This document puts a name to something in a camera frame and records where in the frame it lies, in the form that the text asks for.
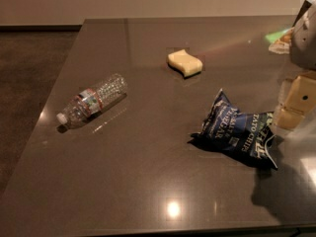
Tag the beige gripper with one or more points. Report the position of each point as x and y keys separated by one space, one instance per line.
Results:
x=304 y=41

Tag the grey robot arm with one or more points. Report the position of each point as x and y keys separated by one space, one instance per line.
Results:
x=303 y=42

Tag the blue potato chip bag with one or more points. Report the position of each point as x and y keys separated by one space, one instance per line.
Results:
x=229 y=130

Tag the crumpled snack wrapper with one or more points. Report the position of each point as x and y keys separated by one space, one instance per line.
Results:
x=280 y=41

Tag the yellow sponge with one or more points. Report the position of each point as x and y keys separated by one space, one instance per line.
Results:
x=187 y=64

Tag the clear plastic water bottle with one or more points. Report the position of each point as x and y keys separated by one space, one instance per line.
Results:
x=93 y=100

